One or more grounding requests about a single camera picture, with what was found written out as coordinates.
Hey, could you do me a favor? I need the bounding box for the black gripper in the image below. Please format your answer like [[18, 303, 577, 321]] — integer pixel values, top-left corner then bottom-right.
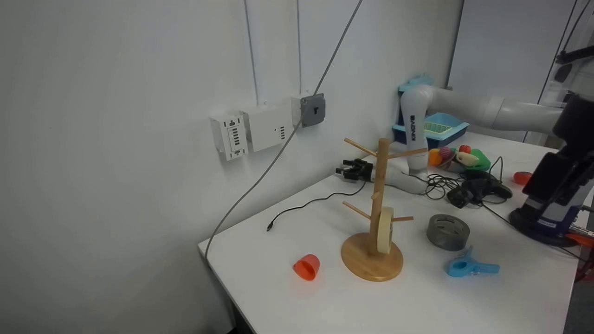
[[523, 149, 586, 210]]

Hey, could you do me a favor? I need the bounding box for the dark grey duct tape roll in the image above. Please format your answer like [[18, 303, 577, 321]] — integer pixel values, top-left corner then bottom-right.
[[425, 214, 471, 253]]

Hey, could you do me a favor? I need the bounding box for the beige masking tape roll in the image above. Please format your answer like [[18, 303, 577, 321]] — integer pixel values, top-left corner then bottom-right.
[[375, 206, 395, 256]]

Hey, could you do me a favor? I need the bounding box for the wooden peg tree holder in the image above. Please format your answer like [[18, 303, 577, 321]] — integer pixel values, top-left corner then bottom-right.
[[339, 136, 430, 284]]

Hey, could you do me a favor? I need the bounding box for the red round lid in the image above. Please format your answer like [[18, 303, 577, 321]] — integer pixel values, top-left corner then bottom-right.
[[510, 171, 534, 188]]

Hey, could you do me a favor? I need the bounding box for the green yellow toy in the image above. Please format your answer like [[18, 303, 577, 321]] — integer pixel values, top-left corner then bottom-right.
[[453, 147, 493, 175]]

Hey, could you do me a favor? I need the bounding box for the black power adapter block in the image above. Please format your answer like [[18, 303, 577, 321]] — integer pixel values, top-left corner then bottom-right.
[[445, 184, 477, 210]]

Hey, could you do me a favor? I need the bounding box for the orange toy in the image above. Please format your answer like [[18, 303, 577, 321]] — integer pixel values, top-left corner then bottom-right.
[[427, 147, 456, 169]]

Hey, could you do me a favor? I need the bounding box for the blue box with green lid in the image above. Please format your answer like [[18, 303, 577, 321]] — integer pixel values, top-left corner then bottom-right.
[[423, 112, 471, 151]]

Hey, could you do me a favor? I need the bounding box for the blue plastic spring clamp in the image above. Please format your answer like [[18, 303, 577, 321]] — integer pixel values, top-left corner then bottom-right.
[[443, 245, 503, 281]]

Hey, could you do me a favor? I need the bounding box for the small black end tool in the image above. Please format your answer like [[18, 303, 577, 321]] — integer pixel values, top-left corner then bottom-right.
[[334, 156, 376, 186]]

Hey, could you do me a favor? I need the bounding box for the small orange cup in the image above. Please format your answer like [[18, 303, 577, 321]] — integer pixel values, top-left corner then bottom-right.
[[291, 253, 323, 284]]

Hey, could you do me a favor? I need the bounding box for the black cable bundle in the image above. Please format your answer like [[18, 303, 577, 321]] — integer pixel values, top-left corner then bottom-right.
[[423, 154, 506, 206]]

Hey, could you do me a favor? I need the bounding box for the grey wall junction box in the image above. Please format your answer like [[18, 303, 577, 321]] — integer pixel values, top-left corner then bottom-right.
[[291, 91, 328, 130]]

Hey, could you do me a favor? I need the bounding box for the long grey hanging cable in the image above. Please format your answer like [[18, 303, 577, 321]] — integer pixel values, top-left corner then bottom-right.
[[202, 0, 365, 262]]

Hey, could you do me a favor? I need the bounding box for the thin black table cable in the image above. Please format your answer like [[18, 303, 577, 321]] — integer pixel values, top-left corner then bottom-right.
[[265, 182, 369, 234]]

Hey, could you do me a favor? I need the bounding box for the large white wall box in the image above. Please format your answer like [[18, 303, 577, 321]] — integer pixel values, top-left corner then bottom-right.
[[239, 101, 297, 154]]

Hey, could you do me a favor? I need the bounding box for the small labelled white wall box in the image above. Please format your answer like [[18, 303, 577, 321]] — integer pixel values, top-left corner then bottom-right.
[[207, 110, 252, 164]]

